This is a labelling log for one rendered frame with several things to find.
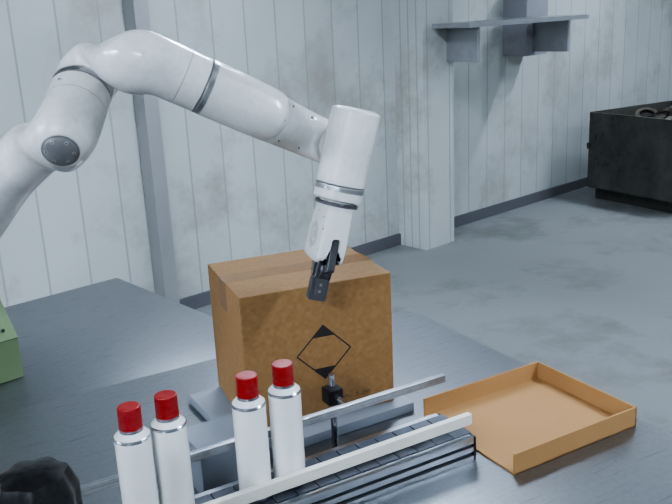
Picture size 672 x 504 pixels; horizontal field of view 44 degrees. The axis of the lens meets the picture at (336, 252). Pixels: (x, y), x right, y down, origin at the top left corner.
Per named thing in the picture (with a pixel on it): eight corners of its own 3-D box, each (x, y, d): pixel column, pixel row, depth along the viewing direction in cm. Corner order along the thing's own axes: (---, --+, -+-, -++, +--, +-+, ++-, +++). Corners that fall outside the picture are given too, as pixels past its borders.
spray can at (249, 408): (248, 507, 126) (237, 385, 121) (234, 492, 131) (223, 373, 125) (278, 497, 129) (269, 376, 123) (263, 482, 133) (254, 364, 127)
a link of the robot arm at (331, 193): (310, 176, 144) (307, 193, 145) (322, 183, 136) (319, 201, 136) (355, 185, 147) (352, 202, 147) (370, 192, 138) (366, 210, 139)
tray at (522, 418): (514, 475, 141) (514, 454, 140) (423, 416, 162) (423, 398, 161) (636, 426, 155) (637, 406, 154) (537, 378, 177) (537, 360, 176)
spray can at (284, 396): (283, 492, 130) (274, 372, 124) (268, 477, 134) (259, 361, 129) (312, 482, 132) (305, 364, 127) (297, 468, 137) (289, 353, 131)
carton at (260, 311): (249, 434, 155) (238, 298, 147) (218, 384, 176) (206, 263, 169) (395, 401, 165) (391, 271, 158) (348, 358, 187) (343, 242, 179)
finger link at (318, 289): (314, 261, 143) (306, 298, 144) (319, 265, 140) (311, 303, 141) (332, 264, 144) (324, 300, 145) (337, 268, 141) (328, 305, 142)
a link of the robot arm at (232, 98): (181, 107, 142) (336, 174, 153) (195, 113, 127) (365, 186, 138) (202, 58, 141) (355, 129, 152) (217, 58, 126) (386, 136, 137)
